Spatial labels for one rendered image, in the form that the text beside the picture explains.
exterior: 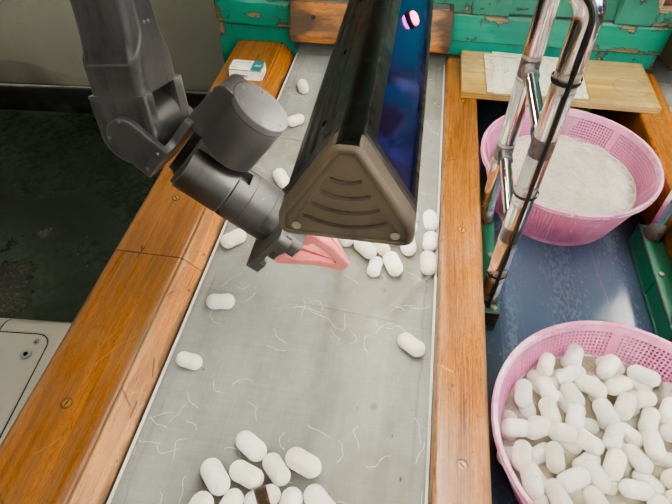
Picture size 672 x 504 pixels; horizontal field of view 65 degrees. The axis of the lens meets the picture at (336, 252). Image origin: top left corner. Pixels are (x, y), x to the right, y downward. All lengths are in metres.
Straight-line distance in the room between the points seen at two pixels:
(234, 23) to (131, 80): 0.68
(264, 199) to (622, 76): 0.77
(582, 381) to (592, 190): 0.35
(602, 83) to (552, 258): 0.36
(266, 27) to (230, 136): 0.68
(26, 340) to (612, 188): 1.20
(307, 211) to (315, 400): 0.32
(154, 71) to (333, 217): 0.27
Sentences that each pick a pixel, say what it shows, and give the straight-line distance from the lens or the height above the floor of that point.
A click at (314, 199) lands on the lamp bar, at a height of 1.07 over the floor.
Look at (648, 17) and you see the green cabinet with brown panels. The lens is 1.14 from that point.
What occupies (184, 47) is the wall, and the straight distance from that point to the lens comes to 2.20.
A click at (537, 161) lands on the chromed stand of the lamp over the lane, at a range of 0.55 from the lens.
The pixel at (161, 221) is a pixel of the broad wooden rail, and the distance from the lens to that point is 0.75.
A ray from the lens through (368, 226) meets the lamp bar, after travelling 0.30.
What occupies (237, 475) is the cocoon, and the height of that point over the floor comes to 0.76.
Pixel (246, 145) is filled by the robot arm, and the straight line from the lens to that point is 0.48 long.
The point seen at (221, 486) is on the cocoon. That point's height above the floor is 0.76.
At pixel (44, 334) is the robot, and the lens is 1.34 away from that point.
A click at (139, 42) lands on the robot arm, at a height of 1.06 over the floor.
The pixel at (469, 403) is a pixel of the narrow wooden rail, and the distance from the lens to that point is 0.58.
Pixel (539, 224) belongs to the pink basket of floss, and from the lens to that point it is 0.83.
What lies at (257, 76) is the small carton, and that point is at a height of 0.77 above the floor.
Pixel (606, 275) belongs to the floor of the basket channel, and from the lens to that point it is 0.86.
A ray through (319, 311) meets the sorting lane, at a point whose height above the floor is 0.74.
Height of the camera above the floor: 1.27
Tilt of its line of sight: 48 degrees down
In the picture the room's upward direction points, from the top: straight up
